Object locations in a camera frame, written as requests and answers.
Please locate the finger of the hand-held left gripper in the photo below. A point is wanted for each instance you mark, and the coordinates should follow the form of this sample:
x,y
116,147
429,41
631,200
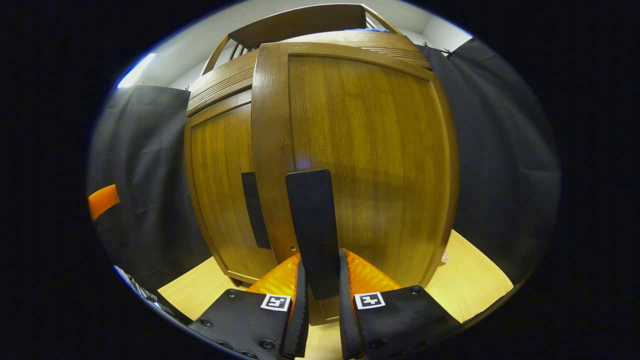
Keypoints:
x,y
103,201

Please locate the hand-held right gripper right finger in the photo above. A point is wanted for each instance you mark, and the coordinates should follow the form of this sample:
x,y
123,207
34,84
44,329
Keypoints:
x,y
345,310

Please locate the wooden double-door shoe cabinet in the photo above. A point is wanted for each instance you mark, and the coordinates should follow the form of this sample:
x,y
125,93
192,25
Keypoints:
x,y
300,22

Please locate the black backdrop cloth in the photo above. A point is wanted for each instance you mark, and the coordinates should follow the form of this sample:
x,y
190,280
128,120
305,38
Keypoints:
x,y
500,150

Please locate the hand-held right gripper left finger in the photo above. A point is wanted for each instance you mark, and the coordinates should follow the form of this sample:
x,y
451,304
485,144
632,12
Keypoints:
x,y
301,310

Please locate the wooden shoe cabinet door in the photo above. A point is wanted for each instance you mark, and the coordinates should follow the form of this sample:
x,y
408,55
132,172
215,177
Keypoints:
x,y
220,190
380,160

